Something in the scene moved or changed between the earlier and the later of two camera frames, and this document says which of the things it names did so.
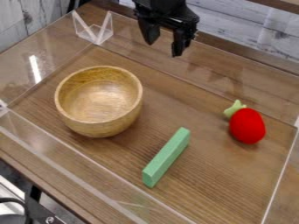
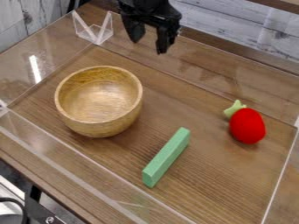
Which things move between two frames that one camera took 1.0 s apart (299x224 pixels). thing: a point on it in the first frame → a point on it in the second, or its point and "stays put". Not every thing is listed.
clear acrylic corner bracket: (94, 33) stays put
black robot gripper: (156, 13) → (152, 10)
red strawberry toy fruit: (248, 123) stays put
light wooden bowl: (98, 99) stays put
